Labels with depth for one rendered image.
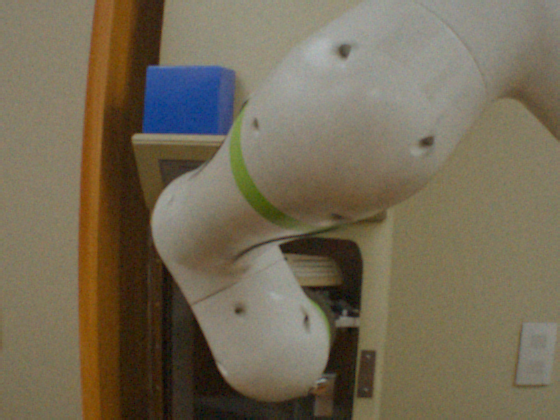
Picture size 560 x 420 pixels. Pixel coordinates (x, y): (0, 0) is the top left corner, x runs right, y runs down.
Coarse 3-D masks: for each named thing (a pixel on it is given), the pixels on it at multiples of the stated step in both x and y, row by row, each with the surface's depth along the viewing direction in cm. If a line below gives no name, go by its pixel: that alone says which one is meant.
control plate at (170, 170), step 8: (160, 160) 162; (168, 160) 161; (176, 160) 161; (184, 160) 161; (192, 160) 161; (160, 168) 163; (168, 168) 163; (176, 168) 162; (184, 168) 162; (192, 168) 162; (168, 176) 164; (176, 176) 163; (168, 184) 165
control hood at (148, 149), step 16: (144, 144) 160; (160, 144) 160; (176, 144) 159; (192, 144) 159; (208, 144) 158; (144, 160) 162; (144, 176) 164; (160, 176) 164; (144, 192) 167; (160, 192) 166
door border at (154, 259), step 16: (160, 272) 170; (160, 288) 170; (160, 304) 170; (160, 320) 170; (160, 336) 170; (160, 352) 171; (160, 368) 171; (160, 384) 171; (160, 400) 171; (160, 416) 171
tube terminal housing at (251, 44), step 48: (192, 0) 170; (240, 0) 168; (288, 0) 167; (336, 0) 166; (192, 48) 170; (240, 48) 169; (288, 48) 168; (240, 96) 169; (384, 240) 167; (384, 288) 168; (384, 336) 175
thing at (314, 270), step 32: (288, 256) 161; (320, 256) 159; (352, 256) 156; (320, 288) 159; (352, 288) 157; (192, 320) 168; (192, 352) 168; (352, 352) 157; (192, 384) 168; (224, 384) 166; (352, 384) 157; (192, 416) 169; (224, 416) 166; (256, 416) 164; (288, 416) 161; (320, 416) 159
